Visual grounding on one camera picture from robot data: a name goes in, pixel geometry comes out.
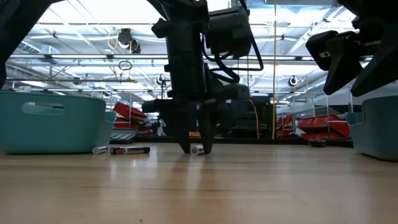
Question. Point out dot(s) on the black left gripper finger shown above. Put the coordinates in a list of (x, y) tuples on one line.
[(184, 130), (207, 130)]

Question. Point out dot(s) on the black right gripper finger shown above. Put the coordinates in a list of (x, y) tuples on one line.
[(379, 74), (343, 59)]

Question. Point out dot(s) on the teal plastic bin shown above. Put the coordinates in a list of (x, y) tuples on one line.
[(77, 130), (379, 130)]

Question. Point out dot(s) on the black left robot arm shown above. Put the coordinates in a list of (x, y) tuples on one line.
[(18, 31)]

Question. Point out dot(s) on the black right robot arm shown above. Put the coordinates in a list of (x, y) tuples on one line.
[(373, 6)]

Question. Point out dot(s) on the small orange box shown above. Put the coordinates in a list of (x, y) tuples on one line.
[(194, 134)]

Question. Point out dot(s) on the black equipment rack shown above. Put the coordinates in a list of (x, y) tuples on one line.
[(242, 121)]

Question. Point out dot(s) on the red storage bin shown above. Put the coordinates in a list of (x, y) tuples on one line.
[(124, 124), (130, 112), (323, 124), (284, 127)]

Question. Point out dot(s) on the black desk calculator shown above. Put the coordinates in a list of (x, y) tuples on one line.
[(122, 137)]

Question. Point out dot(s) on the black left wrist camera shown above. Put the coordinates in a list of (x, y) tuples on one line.
[(228, 31)]

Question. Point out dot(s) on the black metal table frame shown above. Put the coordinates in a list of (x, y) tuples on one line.
[(280, 141)]

